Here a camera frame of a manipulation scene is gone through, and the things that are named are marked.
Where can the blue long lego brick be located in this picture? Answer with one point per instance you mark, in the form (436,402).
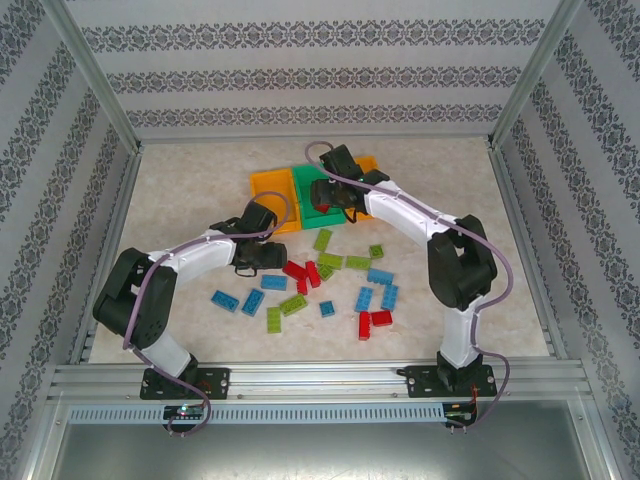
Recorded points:
(390,297)
(274,282)
(225,301)
(380,276)
(252,302)
(363,300)

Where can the green plastic bin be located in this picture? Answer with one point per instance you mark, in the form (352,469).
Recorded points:
(304,200)

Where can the orange plastic bin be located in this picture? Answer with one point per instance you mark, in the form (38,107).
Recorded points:
(270,182)
(369,164)

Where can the green long lego brick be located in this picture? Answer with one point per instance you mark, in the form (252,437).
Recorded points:
(358,262)
(273,320)
(330,260)
(292,304)
(322,240)

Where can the green square lego brick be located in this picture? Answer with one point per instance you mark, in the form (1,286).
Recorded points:
(325,272)
(376,251)

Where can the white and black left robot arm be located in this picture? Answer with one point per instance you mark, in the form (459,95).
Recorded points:
(200,255)

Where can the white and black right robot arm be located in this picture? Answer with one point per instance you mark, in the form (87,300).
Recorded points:
(400,210)

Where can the blue square lego brick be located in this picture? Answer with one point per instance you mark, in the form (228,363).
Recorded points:
(327,308)

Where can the grey sheet metal panel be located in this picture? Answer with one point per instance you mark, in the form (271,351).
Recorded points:
(320,450)

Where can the aluminium table edge rail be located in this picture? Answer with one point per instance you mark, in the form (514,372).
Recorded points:
(510,200)
(111,250)
(225,137)

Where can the long aluminium mounting rail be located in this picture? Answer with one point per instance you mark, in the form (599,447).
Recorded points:
(315,380)

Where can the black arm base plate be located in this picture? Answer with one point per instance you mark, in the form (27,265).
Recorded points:
(420,382)
(215,382)

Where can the aluminium frame post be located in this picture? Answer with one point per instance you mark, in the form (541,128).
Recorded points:
(95,80)
(535,75)

